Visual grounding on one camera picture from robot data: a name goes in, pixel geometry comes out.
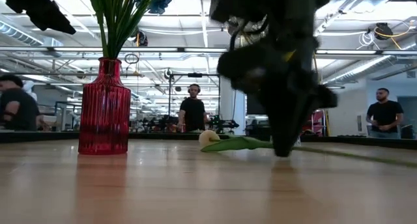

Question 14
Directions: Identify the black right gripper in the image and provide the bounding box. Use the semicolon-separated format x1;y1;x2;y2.
216;38;339;157

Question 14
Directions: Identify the peach artificial tulip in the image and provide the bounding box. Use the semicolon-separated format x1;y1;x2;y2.
198;129;417;169

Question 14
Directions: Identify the blue artificial flower bunch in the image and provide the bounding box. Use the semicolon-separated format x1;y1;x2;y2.
83;0;173;59

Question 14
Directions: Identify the red ribbed glass vase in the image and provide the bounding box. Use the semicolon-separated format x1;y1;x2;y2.
78;57;132;156

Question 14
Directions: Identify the red tool cabinet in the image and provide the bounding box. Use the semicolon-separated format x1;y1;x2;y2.
301;109;327;135

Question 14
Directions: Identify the white building column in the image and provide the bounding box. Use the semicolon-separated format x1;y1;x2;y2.
220;77;247;135

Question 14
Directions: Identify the person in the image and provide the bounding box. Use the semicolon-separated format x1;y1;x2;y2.
177;83;209;133
0;74;40;132
366;87;405;139

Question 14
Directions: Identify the black ceiling cable reel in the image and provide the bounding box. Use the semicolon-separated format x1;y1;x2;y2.
373;21;394;41

